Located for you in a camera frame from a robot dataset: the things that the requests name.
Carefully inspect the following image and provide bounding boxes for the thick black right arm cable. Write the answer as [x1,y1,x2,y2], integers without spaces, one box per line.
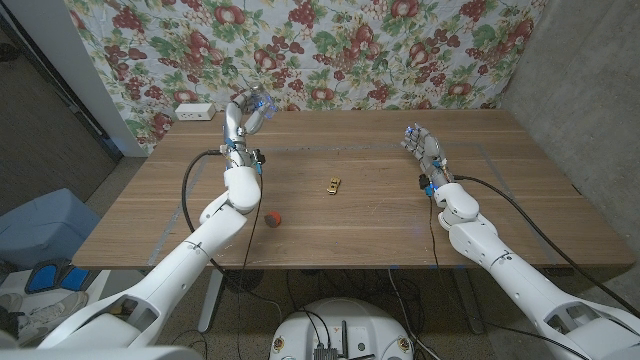
[452,173,640,319]

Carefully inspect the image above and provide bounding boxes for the white power strip box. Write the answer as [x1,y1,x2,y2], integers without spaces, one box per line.
[174,102,217,122]

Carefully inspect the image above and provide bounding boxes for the black and blue foot pedal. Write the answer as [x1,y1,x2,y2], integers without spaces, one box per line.
[24,257,94,295]

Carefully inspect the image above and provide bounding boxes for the white table leg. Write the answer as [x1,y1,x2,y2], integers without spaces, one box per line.
[197,269,226,334]

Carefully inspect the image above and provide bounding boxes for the grey table leg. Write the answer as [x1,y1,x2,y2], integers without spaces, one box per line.
[452,267,486,335]

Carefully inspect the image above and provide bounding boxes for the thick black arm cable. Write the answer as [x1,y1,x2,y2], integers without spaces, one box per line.
[180,148,284,314]
[452,173,640,319]

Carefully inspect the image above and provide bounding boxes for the blue grey storage bin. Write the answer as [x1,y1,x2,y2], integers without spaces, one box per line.
[0,188,101,271]

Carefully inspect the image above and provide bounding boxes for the fruit print backdrop cloth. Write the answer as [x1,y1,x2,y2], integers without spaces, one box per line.
[63,0,549,154]

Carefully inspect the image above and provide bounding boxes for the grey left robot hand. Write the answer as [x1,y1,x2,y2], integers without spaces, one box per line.
[222,89,274,170]

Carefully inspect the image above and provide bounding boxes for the round black floor fan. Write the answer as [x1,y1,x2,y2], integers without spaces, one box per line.
[223,269,265,294]

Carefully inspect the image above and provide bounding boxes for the grey floor cable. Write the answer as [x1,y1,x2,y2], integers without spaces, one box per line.
[387,267,441,360]

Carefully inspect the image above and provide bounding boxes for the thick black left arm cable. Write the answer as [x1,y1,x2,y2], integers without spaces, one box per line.
[180,148,284,314]

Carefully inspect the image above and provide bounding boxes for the white sneaker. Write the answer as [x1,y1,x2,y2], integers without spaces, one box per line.
[0,292,24,316]
[12,291,90,347]

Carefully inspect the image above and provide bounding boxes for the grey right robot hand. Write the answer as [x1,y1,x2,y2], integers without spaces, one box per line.
[401,124,454,190]

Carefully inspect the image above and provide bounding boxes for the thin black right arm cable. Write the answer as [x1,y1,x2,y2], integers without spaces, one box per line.
[427,194,594,360]

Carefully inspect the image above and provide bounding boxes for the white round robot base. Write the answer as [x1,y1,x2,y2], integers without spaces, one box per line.
[268,297,415,360]

